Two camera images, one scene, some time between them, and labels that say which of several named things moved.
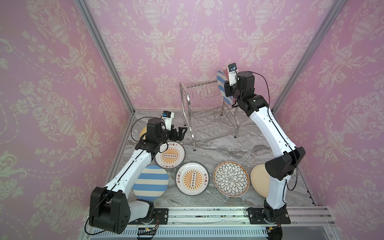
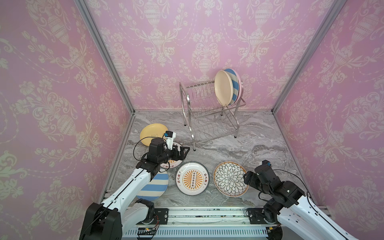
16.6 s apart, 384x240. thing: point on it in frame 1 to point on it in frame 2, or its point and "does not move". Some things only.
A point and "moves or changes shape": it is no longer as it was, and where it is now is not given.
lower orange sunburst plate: [192, 178] does not move
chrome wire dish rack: [205, 114] does not move
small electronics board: [146, 231] does not move
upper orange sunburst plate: [171, 155] does not move
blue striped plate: [150, 182] does not move
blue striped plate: [221, 78] moves or changes shape
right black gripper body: [228, 89] to [249, 178]
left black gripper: [180, 135] to [174, 151]
